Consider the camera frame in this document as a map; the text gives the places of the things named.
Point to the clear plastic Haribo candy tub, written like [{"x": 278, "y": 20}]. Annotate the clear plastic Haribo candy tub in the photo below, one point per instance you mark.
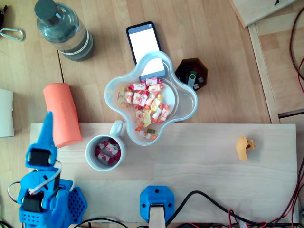
[{"x": 187, "y": 104}]

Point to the silver swivel USB stick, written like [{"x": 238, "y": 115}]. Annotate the silver swivel USB stick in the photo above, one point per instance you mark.
[{"x": 192, "y": 79}]

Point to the yellow 3D-printed part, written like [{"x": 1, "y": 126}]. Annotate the yellow 3D-printed part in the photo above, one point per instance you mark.
[{"x": 242, "y": 147}]

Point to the silver carabiner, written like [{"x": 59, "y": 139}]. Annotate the silver carabiner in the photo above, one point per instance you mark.
[{"x": 21, "y": 32}]

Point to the brown hexagonal tray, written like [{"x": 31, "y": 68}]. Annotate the brown hexagonal tray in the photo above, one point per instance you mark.
[{"x": 183, "y": 69}]

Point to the black USB stick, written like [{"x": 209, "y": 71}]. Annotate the black USB stick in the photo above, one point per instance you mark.
[{"x": 200, "y": 80}]

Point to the light wooden panel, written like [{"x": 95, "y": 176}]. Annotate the light wooden panel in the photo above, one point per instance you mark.
[{"x": 256, "y": 12}]

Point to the green gummy bear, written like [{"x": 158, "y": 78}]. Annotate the green gummy bear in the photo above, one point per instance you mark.
[{"x": 150, "y": 130}]

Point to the blue 3D-printed post mount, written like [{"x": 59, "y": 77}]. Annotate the blue 3D-printed post mount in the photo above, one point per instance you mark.
[{"x": 156, "y": 196}]

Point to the white box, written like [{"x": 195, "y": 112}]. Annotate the white box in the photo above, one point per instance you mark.
[{"x": 6, "y": 114}]

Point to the black screw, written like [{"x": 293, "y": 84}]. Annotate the black screw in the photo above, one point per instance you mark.
[{"x": 276, "y": 3}]

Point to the black smartphone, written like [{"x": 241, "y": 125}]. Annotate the black smartphone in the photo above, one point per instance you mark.
[{"x": 142, "y": 40}]

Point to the white red candy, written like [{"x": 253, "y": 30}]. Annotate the white red candy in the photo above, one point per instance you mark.
[
  {"x": 152, "y": 81},
  {"x": 102, "y": 145},
  {"x": 111, "y": 147},
  {"x": 150, "y": 100},
  {"x": 155, "y": 88},
  {"x": 139, "y": 86},
  {"x": 164, "y": 113},
  {"x": 143, "y": 100},
  {"x": 103, "y": 156},
  {"x": 145, "y": 135},
  {"x": 136, "y": 98}
]

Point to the light wooden base board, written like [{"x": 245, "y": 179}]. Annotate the light wooden base board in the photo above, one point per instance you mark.
[{"x": 190, "y": 166}]

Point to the white orange wrapped candy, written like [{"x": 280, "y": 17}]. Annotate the white orange wrapped candy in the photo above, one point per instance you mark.
[
  {"x": 156, "y": 114},
  {"x": 128, "y": 97},
  {"x": 139, "y": 116}
]

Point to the wooden post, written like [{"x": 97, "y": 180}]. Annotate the wooden post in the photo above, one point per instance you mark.
[{"x": 157, "y": 217}]

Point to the blue 3D-printed robot arm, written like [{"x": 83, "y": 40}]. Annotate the blue 3D-printed robot arm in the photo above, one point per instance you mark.
[{"x": 59, "y": 202}]

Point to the grey water bottle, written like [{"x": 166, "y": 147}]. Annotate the grey water bottle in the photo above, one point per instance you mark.
[{"x": 64, "y": 31}]

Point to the white yellow wrapped candy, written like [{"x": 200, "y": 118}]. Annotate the white yellow wrapped candy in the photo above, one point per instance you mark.
[{"x": 120, "y": 96}]

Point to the light wooden slat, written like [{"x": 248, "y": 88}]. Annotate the light wooden slat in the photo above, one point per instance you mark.
[{"x": 261, "y": 71}]

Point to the white ceramic mug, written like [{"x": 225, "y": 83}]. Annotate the white ceramic mug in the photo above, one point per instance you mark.
[{"x": 118, "y": 128}]

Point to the orange foam roll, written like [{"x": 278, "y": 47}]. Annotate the orange foam roll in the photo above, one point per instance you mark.
[{"x": 64, "y": 111}]

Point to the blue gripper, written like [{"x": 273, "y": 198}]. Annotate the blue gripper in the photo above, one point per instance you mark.
[{"x": 40, "y": 156}]

